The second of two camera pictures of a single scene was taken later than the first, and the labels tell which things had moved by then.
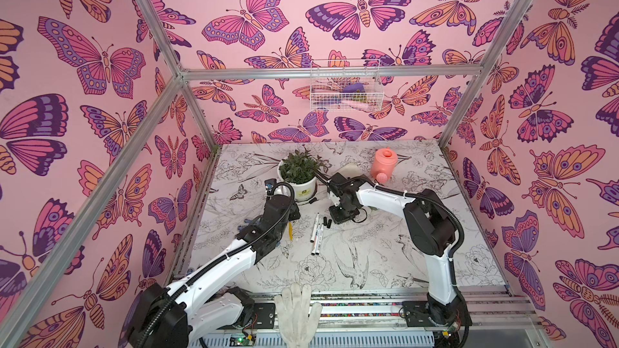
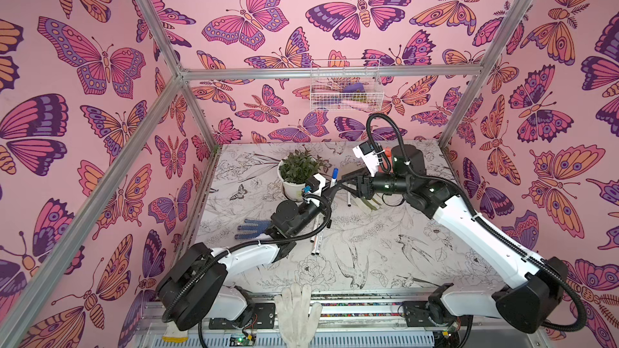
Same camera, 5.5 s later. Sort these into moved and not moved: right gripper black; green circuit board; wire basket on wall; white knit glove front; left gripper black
Moved: left gripper black; right gripper black
Not moved: white knit glove front; wire basket on wall; green circuit board
